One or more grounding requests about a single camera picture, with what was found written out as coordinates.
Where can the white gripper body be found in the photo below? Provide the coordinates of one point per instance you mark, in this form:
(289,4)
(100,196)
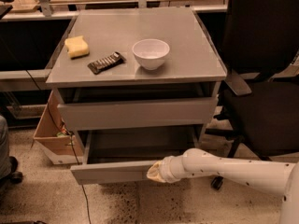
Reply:
(168,169)

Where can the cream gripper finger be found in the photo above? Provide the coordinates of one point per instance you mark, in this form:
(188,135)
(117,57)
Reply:
(154,175)
(157,164)

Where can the grey drawer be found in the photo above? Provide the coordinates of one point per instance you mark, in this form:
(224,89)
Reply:
(133,114)
(125,155)

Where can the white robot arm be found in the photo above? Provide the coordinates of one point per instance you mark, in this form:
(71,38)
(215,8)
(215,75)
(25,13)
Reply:
(278,178)

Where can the grey drawer cabinet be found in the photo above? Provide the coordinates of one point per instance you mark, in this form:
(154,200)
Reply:
(192,69)

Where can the cardboard box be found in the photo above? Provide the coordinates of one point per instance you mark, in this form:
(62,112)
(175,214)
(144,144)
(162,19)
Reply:
(51,135)

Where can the white bowl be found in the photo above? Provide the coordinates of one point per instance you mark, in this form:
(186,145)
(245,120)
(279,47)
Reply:
(150,53)

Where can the dark snack bar wrapper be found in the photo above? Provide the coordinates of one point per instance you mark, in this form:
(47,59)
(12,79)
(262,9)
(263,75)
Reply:
(106,63)

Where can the yellow sponge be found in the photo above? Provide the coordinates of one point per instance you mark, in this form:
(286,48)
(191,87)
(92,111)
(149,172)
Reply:
(76,47)

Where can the person leg and shoe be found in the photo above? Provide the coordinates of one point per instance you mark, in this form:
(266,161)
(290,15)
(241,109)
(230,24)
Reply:
(8,164)

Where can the black office chair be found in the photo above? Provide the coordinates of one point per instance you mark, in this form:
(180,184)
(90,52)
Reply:
(260,39)

